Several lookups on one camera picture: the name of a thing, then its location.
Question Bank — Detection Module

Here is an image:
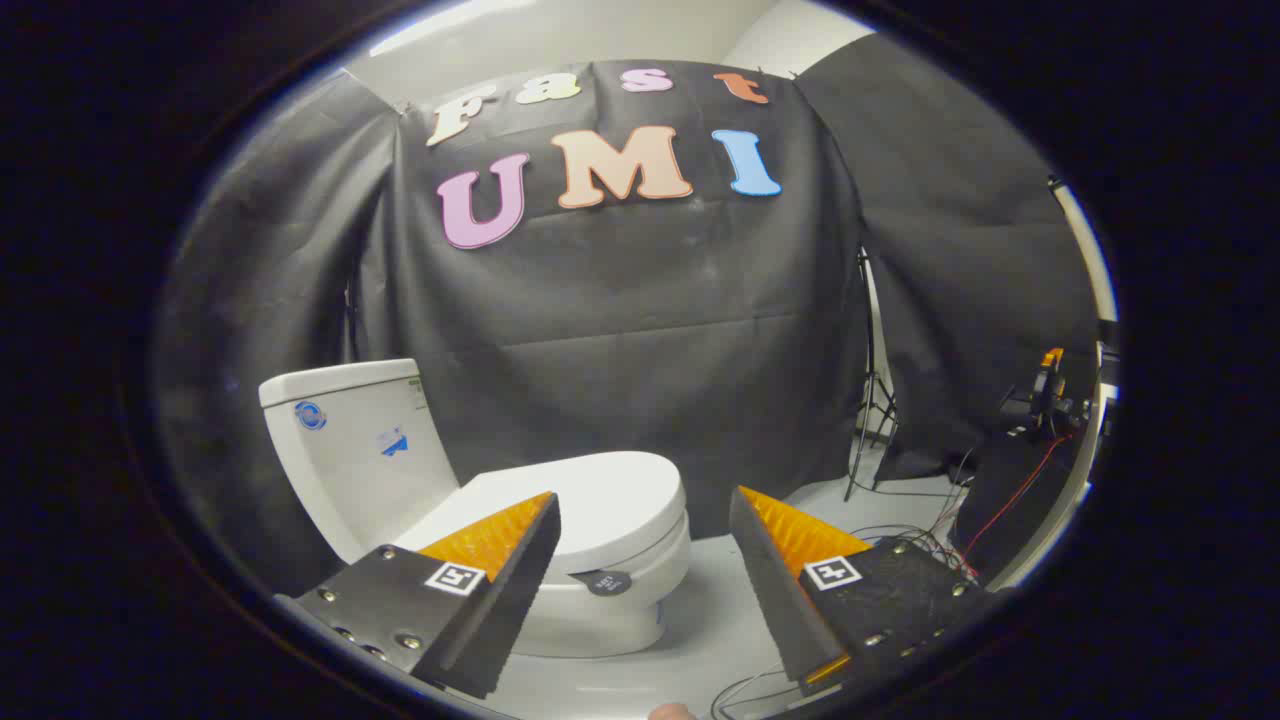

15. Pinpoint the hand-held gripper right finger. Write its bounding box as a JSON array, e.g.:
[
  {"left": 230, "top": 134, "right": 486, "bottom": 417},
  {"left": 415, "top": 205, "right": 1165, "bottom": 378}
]
[{"left": 728, "top": 485, "right": 1001, "bottom": 698}]

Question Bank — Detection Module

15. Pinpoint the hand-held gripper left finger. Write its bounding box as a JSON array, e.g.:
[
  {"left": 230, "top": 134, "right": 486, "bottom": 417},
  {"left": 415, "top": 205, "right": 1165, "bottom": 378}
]
[{"left": 272, "top": 490, "right": 563, "bottom": 701}]

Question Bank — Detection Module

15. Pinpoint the black lid pull tab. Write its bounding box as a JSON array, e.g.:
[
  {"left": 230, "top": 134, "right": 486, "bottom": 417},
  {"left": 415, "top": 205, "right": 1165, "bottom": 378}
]
[{"left": 570, "top": 568, "right": 633, "bottom": 598}]

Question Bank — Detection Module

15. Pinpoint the white toilet lid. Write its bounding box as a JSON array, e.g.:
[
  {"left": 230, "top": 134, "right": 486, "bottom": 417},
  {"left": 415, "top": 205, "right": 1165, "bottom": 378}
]
[{"left": 393, "top": 450, "right": 690, "bottom": 578}]

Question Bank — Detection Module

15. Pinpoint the white ceramic toilet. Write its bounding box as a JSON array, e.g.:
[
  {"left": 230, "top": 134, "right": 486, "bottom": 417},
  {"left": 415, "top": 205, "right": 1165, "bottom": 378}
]
[{"left": 258, "top": 358, "right": 693, "bottom": 659}]

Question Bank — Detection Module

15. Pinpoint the black light stand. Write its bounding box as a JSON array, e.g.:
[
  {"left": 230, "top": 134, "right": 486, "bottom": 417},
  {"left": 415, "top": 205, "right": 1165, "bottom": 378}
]
[{"left": 843, "top": 245, "right": 901, "bottom": 503}]

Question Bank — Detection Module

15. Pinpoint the dark cloth-covered stand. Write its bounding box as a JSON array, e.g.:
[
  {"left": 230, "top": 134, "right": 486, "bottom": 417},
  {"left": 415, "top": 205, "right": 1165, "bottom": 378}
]
[{"left": 950, "top": 430, "right": 1089, "bottom": 586}]

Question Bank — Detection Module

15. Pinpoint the white cistern cover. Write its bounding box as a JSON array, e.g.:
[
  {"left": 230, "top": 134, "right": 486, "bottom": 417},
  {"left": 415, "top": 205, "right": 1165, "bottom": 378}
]
[{"left": 258, "top": 358, "right": 422, "bottom": 409}]

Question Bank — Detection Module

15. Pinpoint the black backdrop cloth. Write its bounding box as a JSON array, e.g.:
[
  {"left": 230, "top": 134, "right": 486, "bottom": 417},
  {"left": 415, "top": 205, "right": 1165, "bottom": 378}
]
[{"left": 155, "top": 60, "right": 1101, "bottom": 601}]

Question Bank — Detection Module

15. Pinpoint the orange black device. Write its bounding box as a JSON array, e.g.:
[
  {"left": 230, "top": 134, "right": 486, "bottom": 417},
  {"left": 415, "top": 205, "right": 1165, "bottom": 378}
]
[{"left": 1000, "top": 346, "right": 1079, "bottom": 441}]

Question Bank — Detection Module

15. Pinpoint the thin floor cable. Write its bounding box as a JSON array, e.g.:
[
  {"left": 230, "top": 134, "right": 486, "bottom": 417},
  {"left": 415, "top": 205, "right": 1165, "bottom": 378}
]
[{"left": 710, "top": 666, "right": 816, "bottom": 720}]

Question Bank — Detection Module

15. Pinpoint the tangle of thin cables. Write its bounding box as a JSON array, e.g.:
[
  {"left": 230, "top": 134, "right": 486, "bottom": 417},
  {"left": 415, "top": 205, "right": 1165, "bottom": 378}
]
[{"left": 845, "top": 445, "right": 986, "bottom": 586}]

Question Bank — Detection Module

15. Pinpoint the red cable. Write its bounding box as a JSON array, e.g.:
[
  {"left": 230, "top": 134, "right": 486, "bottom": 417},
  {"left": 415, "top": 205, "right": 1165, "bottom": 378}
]
[{"left": 960, "top": 432, "right": 1073, "bottom": 563}]

